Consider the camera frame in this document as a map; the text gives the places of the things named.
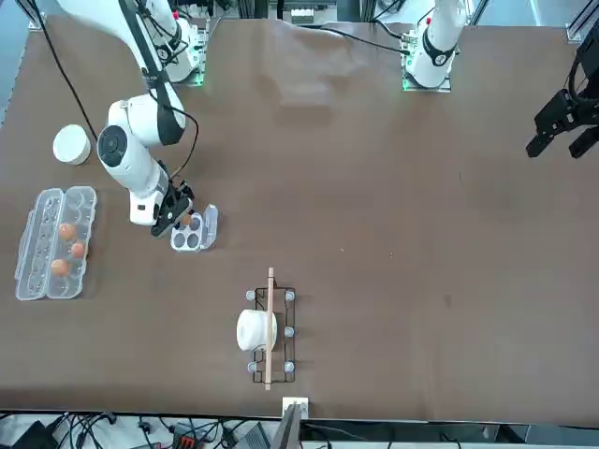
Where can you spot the aluminium frame bracket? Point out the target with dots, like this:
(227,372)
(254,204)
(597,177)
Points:
(37,22)
(576,29)

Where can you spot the grey power strip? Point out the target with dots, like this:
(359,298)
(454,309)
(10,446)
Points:
(302,16)

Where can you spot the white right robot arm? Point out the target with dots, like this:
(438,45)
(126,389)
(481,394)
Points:
(135,173)

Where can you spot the ribbed power adapter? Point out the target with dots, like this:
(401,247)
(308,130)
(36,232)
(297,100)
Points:
(252,437)

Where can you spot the aluminium camera post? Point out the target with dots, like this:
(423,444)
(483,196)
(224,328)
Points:
(295,428)

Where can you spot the transparent four-slot egg tray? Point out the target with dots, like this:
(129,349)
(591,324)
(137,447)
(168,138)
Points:
(186,233)

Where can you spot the white bowl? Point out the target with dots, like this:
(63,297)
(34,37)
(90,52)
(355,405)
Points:
(71,145)

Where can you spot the transparent twelve-slot egg tray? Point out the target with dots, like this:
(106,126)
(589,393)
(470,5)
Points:
(35,262)

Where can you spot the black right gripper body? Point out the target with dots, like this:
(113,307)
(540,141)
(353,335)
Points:
(172,205)

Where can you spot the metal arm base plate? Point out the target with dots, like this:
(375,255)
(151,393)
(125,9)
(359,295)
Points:
(187,84)
(444,88)

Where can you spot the brown egg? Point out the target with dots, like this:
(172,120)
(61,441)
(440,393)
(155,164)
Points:
(77,249)
(61,267)
(186,219)
(67,230)

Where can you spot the red black connector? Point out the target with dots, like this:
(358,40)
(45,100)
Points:
(185,439)

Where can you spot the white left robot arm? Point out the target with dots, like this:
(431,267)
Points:
(437,42)

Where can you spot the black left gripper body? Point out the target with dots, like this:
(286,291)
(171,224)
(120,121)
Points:
(592,107)

